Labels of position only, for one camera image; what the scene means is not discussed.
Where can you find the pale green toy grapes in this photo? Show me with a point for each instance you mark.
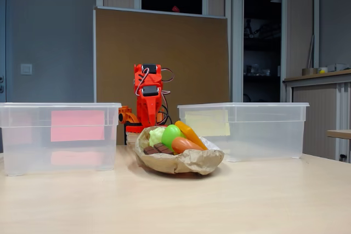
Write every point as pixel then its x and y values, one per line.
pixel 155 135

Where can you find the green toy apple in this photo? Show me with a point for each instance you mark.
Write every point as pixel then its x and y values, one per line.
pixel 171 135

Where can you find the brown toy chocolate bar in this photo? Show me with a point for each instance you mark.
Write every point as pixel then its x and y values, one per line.
pixel 161 149

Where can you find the red robot arm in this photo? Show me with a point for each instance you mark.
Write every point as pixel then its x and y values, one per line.
pixel 149 76

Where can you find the yellow paper label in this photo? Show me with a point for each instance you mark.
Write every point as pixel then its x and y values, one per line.
pixel 207 123

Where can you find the pink paper label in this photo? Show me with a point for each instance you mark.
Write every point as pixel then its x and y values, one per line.
pixel 78 125

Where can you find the clear plastic bin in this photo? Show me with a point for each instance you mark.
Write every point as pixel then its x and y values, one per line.
pixel 260 135
pixel 27 135

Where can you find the white box on cabinet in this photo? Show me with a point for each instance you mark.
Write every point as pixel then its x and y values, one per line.
pixel 338 67

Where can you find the orange plastic clamp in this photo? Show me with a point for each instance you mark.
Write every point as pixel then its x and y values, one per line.
pixel 127 116

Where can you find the wooden base block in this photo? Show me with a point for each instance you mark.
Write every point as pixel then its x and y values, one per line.
pixel 131 138

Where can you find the brown cork board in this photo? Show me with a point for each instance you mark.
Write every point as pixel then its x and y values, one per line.
pixel 115 53

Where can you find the crumpled brown paper bag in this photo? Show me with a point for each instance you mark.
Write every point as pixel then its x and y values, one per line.
pixel 186 162

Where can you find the grey cabinet with wooden top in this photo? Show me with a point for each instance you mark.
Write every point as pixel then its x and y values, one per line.
pixel 315 108

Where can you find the small yellow object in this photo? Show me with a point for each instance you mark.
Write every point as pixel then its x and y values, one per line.
pixel 322 71

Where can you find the small wooden side table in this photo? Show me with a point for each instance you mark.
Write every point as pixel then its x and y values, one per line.
pixel 340 134

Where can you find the white light switch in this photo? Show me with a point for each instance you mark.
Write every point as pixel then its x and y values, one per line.
pixel 26 69

